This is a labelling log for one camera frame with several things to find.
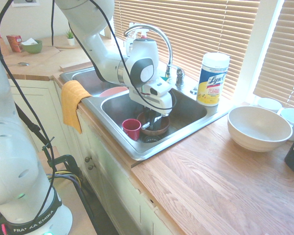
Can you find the metal spoon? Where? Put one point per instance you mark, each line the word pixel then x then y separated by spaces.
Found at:
pixel 23 64

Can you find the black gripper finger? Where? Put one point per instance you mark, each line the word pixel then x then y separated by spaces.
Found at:
pixel 157 117
pixel 148 115

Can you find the wide wooden window blind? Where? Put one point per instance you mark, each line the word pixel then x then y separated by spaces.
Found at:
pixel 198 29

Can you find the small potted plant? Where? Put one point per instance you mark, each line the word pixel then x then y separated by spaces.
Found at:
pixel 70 39

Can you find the cream kitchen cabinet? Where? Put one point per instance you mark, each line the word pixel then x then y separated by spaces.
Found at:
pixel 105 176

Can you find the brass cabinet knob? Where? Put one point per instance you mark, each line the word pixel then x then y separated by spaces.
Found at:
pixel 88 159
pixel 90 167

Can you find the green bowl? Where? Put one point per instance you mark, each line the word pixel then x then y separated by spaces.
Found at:
pixel 33 48

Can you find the brown wooden bowl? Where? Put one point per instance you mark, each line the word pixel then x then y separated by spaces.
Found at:
pixel 165 126

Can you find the orange dish cloth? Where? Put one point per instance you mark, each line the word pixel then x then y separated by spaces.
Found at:
pixel 72 105

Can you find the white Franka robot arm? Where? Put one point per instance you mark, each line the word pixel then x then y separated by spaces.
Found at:
pixel 14 147

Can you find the stainless steel double sink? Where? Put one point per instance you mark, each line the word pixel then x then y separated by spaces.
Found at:
pixel 186 107

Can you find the metal drain strainer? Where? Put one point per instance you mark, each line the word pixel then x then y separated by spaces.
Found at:
pixel 150 139

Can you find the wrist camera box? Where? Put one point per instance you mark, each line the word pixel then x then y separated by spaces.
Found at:
pixel 159 89

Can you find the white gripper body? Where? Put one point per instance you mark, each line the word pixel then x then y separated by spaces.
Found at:
pixel 159 104

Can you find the chrome sink sprayer cap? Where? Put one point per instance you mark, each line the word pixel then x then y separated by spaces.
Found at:
pixel 194 90

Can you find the clear spray bottle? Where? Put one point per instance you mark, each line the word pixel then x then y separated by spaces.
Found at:
pixel 143 35

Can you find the Lysol wipes canister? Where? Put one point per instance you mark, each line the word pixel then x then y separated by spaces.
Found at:
pixel 212 80

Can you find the red mug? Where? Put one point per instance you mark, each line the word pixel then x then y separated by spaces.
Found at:
pixel 131 128

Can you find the narrow wooden window blind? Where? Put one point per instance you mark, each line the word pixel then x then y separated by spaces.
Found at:
pixel 284 61

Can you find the chrome gooseneck faucet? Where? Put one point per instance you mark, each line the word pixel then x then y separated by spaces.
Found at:
pixel 167 46

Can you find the red cardboard box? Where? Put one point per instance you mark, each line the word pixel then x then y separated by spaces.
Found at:
pixel 14 44

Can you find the large white bowl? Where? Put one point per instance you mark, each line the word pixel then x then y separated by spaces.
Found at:
pixel 257 129

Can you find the pink plastic bowl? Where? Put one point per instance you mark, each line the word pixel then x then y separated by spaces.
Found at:
pixel 112 91

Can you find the silver metal fork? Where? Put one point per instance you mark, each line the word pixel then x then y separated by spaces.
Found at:
pixel 146 125

